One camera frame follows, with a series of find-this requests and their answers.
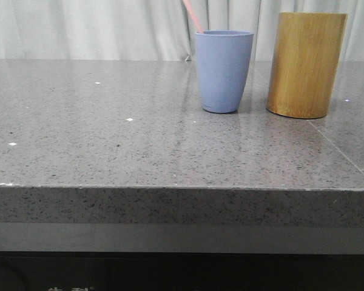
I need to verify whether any white pleated curtain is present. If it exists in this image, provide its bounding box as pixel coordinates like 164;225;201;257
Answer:
0;1;364;61

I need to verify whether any pink chopstick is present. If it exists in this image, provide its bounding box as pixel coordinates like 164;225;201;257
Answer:
183;0;204;34

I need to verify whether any bamboo cylinder holder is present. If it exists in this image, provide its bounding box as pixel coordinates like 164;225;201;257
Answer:
266;12;347;119

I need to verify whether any blue plastic cup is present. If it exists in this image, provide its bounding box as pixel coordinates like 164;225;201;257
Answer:
195;30;254;113

